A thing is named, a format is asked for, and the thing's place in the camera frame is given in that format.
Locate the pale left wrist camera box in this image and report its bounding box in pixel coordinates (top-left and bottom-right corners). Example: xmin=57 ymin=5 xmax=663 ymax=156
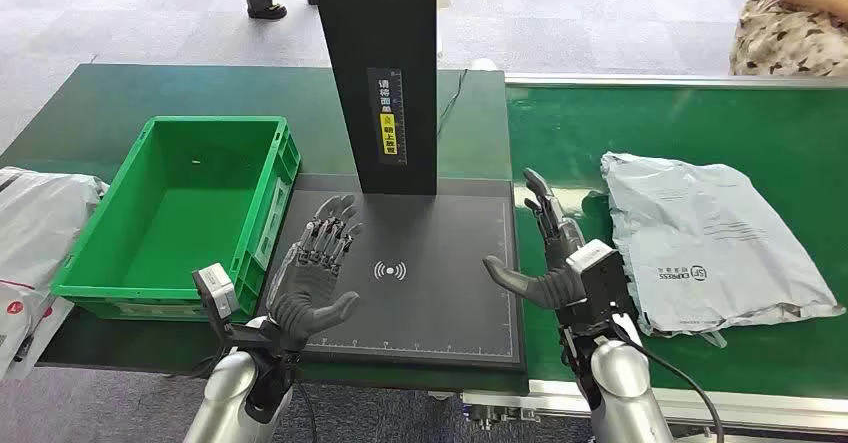
xmin=192 ymin=262 xmax=241 ymax=325

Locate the black left wrist camera cable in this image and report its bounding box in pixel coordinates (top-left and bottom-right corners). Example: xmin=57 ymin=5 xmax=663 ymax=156
xmin=164 ymin=353 xmax=225 ymax=383

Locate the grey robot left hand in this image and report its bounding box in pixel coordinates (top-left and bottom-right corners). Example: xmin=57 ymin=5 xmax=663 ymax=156
xmin=266 ymin=194 xmax=364 ymax=354

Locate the dark green table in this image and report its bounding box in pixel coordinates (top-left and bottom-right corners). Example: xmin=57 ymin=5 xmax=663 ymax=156
xmin=0 ymin=63 xmax=529 ymax=395

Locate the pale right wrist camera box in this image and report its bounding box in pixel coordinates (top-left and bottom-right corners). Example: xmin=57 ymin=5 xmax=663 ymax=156
xmin=566 ymin=239 xmax=639 ymax=327

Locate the green conveyor belt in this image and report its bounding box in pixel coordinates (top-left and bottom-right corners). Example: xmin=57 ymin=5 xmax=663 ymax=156
xmin=462 ymin=72 xmax=848 ymax=436

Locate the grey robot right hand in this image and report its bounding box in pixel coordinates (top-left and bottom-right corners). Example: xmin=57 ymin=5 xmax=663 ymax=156
xmin=483 ymin=168 xmax=588 ymax=313

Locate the black hanging cable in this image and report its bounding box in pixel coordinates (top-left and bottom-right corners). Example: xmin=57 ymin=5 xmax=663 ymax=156
xmin=295 ymin=381 xmax=321 ymax=443

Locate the metal bracket under conveyor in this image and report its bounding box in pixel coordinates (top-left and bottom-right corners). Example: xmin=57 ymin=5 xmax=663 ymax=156
xmin=463 ymin=403 xmax=541 ymax=432

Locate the grey courier package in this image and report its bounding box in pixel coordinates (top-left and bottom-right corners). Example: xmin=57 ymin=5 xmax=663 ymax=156
xmin=600 ymin=152 xmax=847 ymax=349

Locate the white plastic mailer bag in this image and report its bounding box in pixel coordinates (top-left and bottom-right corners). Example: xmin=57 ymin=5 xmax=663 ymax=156
xmin=0 ymin=166 xmax=111 ymax=309

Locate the thin black table cable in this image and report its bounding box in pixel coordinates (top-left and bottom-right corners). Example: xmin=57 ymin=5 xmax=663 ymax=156
xmin=436 ymin=68 xmax=469 ymax=141

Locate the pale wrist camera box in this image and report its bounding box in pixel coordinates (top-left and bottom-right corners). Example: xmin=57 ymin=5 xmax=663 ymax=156
xmin=566 ymin=239 xmax=639 ymax=327
xmin=192 ymin=262 xmax=241 ymax=325

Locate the seated person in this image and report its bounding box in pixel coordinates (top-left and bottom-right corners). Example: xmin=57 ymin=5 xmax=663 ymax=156
xmin=728 ymin=0 xmax=848 ymax=78

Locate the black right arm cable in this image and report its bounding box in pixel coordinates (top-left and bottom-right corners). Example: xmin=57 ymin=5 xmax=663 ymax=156
xmin=610 ymin=319 xmax=727 ymax=443

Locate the black inbound scanner machine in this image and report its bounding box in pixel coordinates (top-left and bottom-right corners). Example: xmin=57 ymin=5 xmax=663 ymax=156
xmin=241 ymin=0 xmax=527 ymax=372

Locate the green plastic crate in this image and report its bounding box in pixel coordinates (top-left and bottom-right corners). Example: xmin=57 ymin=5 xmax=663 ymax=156
xmin=51 ymin=116 xmax=301 ymax=323

